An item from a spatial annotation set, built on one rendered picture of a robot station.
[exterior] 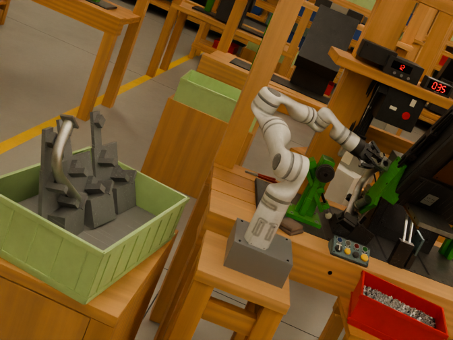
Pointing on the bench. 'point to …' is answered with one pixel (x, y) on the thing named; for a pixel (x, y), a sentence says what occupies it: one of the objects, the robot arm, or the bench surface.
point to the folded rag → (290, 227)
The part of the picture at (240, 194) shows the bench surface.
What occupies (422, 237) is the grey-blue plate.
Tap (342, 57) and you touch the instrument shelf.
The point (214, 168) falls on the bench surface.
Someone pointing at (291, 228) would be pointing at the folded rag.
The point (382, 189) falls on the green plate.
